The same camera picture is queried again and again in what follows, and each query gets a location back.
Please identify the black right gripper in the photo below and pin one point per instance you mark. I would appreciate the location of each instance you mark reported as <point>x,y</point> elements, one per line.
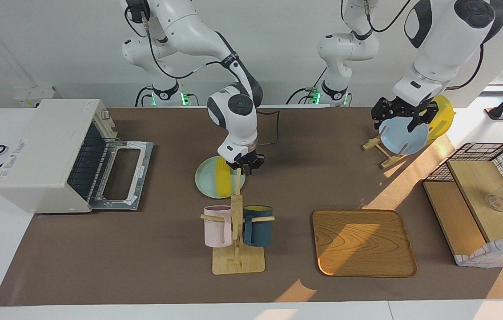
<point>246,160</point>

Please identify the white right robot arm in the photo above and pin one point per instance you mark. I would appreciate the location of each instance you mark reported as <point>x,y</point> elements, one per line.
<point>189,26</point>

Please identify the small clear glass lid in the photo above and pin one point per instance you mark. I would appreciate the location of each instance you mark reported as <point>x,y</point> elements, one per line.
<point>496,203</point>

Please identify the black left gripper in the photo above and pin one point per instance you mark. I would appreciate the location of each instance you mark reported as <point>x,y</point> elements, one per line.
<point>407,109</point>

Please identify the yellow corn cob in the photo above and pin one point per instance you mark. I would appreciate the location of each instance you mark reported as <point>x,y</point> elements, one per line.
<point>223,182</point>

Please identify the pale green plate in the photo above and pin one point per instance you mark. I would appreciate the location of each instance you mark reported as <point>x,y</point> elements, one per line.
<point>207,178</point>

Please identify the brown table mat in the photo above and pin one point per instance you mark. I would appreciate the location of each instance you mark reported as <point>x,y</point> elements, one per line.
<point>166,266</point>

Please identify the pink mug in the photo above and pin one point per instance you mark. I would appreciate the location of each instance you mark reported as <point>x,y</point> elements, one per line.
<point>218,231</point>

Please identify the wooden serving tray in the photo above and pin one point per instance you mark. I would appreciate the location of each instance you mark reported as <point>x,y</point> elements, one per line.
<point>362,244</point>

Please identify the light blue plate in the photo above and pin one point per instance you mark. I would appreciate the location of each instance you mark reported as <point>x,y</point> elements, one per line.
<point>404,138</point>

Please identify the wooden mug rack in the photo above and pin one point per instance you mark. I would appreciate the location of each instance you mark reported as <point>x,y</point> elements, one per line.
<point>238,264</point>

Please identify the wooden plate rack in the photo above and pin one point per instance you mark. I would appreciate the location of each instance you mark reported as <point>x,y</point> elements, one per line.
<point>373,143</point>

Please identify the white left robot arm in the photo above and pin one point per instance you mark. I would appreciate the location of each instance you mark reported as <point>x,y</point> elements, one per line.
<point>447,35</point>

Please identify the white toaster oven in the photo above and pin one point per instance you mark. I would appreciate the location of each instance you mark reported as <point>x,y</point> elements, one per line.
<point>42,155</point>

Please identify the yellow plate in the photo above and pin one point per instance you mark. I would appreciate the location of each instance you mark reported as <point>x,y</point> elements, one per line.
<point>442,115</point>

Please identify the dark blue mug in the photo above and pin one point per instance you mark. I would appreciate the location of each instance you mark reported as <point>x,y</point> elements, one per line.
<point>258,233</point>

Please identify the white wall box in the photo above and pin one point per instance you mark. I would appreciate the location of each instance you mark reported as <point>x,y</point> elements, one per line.
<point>33,95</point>

